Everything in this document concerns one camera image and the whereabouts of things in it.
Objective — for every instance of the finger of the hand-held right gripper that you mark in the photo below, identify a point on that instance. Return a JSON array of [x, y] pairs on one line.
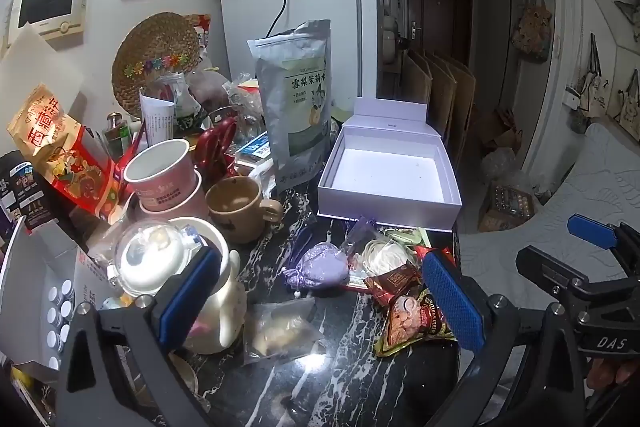
[[545, 264], [592, 229]]

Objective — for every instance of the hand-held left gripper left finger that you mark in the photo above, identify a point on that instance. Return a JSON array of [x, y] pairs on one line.
[[187, 297]]

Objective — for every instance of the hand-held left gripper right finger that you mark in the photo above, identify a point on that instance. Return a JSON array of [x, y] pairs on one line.
[[452, 302]]

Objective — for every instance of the red foil snack packet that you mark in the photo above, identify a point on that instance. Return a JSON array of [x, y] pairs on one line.
[[426, 250]]

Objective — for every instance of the small brown packet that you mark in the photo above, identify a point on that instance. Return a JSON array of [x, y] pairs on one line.
[[395, 282]]

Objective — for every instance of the white round noodle packet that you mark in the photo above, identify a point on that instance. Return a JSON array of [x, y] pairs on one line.
[[382, 254]]

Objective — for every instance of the clear plastic packet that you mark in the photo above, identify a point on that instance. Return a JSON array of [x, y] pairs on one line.
[[280, 332]]

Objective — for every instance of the white cardboard gift box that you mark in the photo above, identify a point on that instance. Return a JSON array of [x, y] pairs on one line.
[[390, 167]]

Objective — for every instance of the person's right hand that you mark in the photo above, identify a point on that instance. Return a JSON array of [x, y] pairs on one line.
[[610, 369]]

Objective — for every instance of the white ceramic teapot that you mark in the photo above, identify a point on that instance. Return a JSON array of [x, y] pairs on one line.
[[225, 307]]

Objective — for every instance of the peanut snack packet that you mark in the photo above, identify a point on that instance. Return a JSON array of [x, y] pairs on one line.
[[410, 317]]

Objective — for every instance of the grey patterned bedding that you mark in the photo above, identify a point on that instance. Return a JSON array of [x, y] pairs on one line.
[[500, 252]]

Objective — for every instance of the clear plastic dome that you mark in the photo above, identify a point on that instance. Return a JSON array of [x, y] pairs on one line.
[[150, 257]]

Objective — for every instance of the cardboard box of jars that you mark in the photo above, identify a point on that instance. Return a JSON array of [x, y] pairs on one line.
[[507, 207]]

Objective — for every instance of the pale green packet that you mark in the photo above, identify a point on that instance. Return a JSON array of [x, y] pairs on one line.
[[406, 237]]

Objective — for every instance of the brown ceramic mug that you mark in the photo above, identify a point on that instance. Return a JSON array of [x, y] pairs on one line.
[[235, 219]]

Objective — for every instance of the pink paper cup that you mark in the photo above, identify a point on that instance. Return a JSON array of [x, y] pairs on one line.
[[160, 187], [198, 203]]

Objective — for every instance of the clear plastic floor bag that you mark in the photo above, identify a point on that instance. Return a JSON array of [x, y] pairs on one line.
[[500, 167]]

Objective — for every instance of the white canvas tote bag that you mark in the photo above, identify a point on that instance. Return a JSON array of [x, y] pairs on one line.
[[630, 107], [592, 82]]

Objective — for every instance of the row of small white bottles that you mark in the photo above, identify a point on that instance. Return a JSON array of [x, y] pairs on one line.
[[57, 307]]

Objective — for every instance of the crumpled brown paper bags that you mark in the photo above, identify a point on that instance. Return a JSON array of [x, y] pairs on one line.
[[502, 132]]

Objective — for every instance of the red scissors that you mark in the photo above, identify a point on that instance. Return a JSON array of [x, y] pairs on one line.
[[215, 142]]

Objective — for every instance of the open white carton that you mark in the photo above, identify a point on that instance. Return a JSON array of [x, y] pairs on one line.
[[30, 277]]

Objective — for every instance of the blue white packet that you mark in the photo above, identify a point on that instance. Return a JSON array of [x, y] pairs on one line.
[[255, 150]]

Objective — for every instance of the small green bottle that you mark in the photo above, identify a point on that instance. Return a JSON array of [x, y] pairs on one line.
[[116, 137]]

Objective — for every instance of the white printed carton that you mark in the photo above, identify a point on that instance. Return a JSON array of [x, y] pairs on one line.
[[157, 114]]

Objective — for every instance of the red orange snack bag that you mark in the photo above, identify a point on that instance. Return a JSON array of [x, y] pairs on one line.
[[65, 157]]

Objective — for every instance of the black printed packet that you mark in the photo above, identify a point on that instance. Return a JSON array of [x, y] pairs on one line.
[[22, 192]]

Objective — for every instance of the dark plastic bag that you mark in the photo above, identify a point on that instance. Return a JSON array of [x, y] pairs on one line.
[[210, 89]]

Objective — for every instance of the patterned tote bag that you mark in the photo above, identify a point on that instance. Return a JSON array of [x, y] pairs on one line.
[[532, 27]]

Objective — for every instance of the woven straw hat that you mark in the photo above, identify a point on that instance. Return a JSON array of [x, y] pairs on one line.
[[150, 42]]

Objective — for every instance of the silver stand-up pouch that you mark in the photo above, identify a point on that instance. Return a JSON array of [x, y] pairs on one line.
[[295, 57]]

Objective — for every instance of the red white printed bag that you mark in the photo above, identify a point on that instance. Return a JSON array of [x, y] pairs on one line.
[[202, 29]]

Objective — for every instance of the dark wooden door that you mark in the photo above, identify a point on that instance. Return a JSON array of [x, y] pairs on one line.
[[440, 7]]

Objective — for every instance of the white wall intercom panel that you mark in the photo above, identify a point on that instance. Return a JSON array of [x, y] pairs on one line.
[[47, 4]]

